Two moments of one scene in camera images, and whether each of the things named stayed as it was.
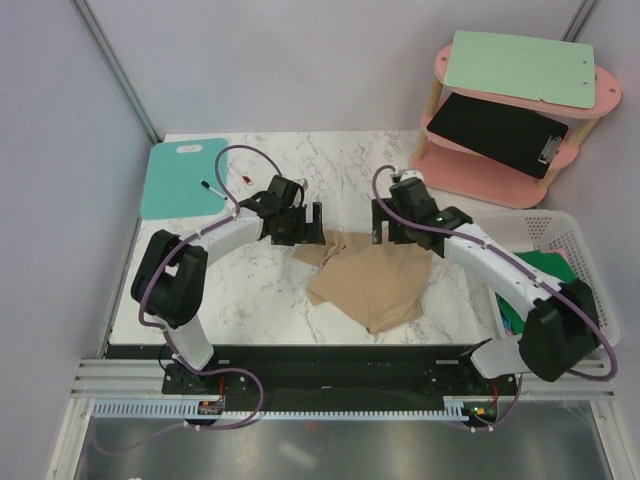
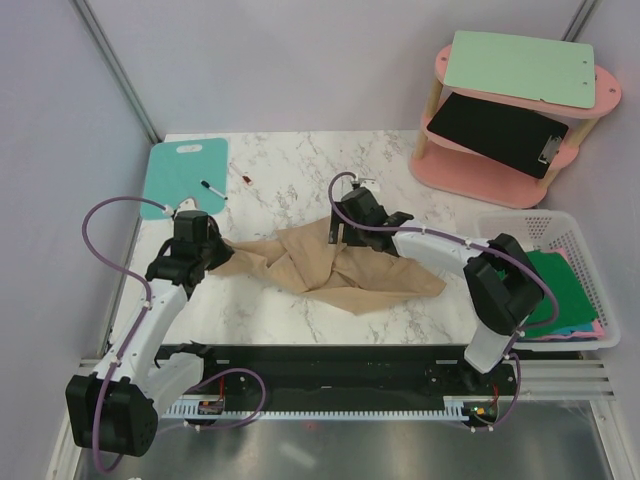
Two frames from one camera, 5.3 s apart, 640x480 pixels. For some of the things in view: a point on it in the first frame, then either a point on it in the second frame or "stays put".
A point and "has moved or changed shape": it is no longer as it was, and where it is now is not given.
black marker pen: [216, 192] stays put
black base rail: [412, 373] stays put
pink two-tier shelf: [455, 167] stays put
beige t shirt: [378, 285] has moved or changed shape
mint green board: [552, 70] stays put
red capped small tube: [246, 178] stays put
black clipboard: [527, 140] stays put
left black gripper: [308, 233] → [224, 251]
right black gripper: [379, 214] → [347, 236]
